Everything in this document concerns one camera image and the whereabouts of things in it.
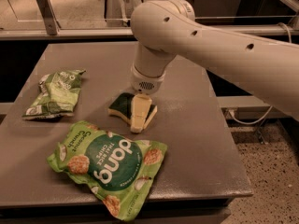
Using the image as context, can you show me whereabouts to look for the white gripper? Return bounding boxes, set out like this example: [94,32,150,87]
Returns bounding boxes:
[131,65,165,133]

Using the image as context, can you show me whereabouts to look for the green and yellow sponge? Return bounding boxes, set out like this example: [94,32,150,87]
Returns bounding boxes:
[108,92,158,129]

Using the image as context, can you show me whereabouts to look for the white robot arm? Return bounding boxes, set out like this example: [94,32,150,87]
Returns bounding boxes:
[131,0,299,120]

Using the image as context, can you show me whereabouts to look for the green dang chips bag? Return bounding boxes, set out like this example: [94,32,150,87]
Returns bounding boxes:
[47,120,167,221]

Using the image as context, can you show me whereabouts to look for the crumpled green snack bag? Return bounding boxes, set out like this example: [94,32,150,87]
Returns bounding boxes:
[22,69,85,120]

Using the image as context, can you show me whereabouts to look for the white cable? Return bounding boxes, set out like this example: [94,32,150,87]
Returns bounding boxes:
[227,21,293,126]

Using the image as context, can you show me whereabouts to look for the left metal bracket post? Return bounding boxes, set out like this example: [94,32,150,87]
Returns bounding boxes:
[36,0,58,35]

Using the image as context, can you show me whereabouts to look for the grey metal rail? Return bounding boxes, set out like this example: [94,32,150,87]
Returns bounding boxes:
[0,24,299,40]

